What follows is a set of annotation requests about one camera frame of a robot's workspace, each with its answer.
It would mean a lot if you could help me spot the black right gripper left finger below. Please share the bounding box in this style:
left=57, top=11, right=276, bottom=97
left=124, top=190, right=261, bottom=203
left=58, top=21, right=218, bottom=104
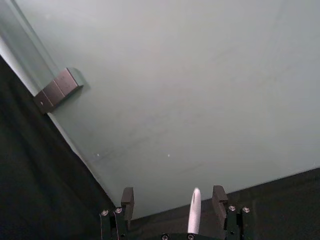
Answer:
left=99, top=186, right=135, bottom=240

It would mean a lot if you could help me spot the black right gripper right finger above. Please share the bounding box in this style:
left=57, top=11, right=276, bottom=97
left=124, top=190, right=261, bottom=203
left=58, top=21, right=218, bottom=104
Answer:
left=211, top=185, right=255, bottom=240

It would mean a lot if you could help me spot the black table cloth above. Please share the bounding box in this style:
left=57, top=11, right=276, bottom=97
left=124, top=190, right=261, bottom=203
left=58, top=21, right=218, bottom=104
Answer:
left=0, top=54, right=320, bottom=240

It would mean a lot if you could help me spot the dark metal glass clamp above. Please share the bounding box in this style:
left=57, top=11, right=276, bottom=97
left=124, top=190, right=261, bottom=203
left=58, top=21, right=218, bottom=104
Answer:
left=33, top=67, right=85, bottom=115

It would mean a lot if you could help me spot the frosted glass panel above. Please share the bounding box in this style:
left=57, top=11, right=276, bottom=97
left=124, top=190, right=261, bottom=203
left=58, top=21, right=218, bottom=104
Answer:
left=0, top=0, right=61, bottom=91

